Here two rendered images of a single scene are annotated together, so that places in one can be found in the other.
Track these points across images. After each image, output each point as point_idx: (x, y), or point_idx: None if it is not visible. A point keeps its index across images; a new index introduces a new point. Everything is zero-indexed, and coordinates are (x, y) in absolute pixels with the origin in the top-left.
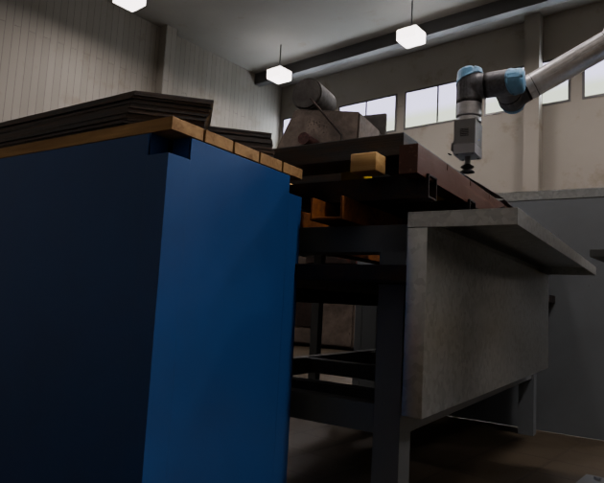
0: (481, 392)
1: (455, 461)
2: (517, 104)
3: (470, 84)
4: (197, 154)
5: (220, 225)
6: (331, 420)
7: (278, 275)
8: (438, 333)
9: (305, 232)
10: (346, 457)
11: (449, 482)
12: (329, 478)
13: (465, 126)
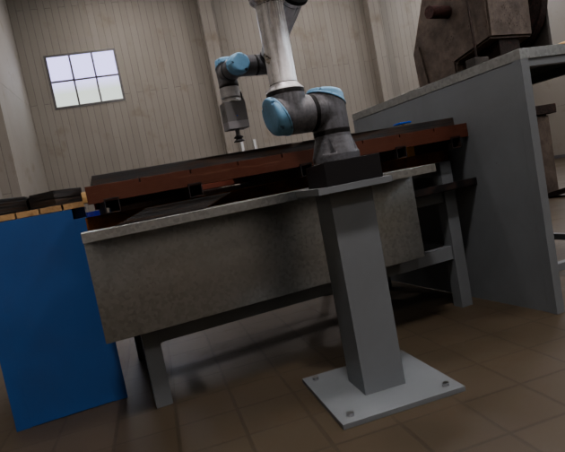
0: (219, 311)
1: (333, 339)
2: (266, 71)
3: (218, 75)
4: None
5: (19, 257)
6: None
7: (78, 265)
8: (120, 294)
9: None
10: (265, 338)
11: (288, 358)
12: (222, 356)
13: (222, 109)
